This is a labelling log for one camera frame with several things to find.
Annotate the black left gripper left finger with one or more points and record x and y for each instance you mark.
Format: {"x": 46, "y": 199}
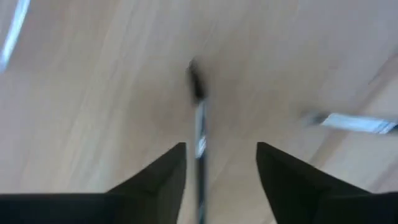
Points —
{"x": 140, "y": 202}

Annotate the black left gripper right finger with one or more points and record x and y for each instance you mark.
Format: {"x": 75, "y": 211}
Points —
{"x": 311, "y": 199}

